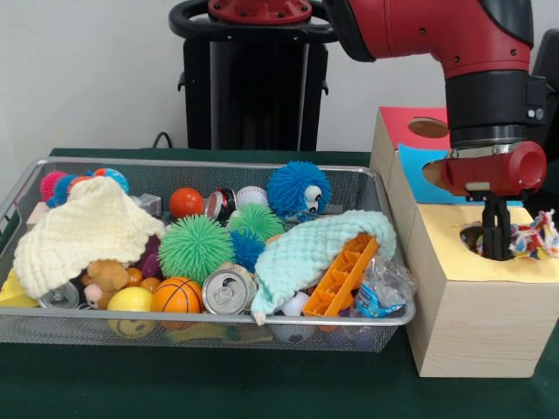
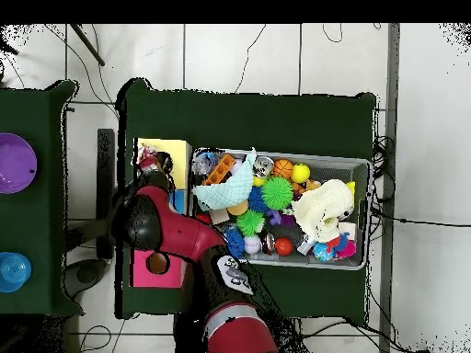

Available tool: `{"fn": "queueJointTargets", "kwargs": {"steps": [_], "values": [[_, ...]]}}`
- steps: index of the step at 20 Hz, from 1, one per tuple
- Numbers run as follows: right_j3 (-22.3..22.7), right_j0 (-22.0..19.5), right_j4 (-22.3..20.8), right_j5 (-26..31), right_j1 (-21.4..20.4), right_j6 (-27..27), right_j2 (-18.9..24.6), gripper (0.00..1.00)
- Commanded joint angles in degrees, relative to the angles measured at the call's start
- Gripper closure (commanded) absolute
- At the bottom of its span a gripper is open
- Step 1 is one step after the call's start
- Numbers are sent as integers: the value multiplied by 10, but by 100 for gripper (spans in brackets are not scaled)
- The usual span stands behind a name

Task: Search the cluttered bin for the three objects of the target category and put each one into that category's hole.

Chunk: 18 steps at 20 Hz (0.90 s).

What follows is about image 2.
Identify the green side table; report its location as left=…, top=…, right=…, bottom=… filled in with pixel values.
left=0, top=79, right=84, bottom=317

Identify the silver drink can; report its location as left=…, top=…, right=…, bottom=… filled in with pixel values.
left=253, top=155, right=275, bottom=177

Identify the purple bowl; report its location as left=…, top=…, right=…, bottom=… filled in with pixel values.
left=0, top=132, right=38, bottom=195

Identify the green spiky ball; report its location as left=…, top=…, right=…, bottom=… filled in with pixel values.
left=260, top=176, right=294, bottom=211

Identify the wooden three-hole box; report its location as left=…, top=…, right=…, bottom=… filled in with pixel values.
left=131, top=137, right=193, bottom=290

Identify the cream waffle cloth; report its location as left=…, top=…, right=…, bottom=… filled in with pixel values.
left=290, top=179, right=356, bottom=244

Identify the white colourful spotted cloth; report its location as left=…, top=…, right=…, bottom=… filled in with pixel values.
left=135, top=142, right=175, bottom=175

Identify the black floor cable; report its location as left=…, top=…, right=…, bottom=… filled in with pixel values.
left=370, top=209, right=471, bottom=228

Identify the yellow ball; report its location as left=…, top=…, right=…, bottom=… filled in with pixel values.
left=291, top=164, right=311, bottom=184

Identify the round wooden disc toy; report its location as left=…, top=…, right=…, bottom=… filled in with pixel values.
left=226, top=199, right=249, bottom=218

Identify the black panel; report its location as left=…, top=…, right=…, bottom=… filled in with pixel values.
left=97, top=128, right=116, bottom=260

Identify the small orange basketball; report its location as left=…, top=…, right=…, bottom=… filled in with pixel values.
left=272, top=158, right=294, bottom=180

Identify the black rod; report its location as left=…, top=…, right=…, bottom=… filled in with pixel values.
left=70, top=24, right=106, bottom=67

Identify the large blue spiky ball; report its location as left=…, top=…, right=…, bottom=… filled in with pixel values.
left=224, top=226, right=246, bottom=260

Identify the mint green waffle cloth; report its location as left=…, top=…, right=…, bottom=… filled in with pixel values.
left=192, top=149, right=258, bottom=212

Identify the red-orange ball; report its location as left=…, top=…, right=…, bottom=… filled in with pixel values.
left=275, top=237, right=293, bottom=256

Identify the clear mesh bin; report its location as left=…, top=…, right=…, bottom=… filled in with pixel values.
left=186, top=148, right=371, bottom=272

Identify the blue bowl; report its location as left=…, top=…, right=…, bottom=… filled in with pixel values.
left=0, top=252, right=32, bottom=294

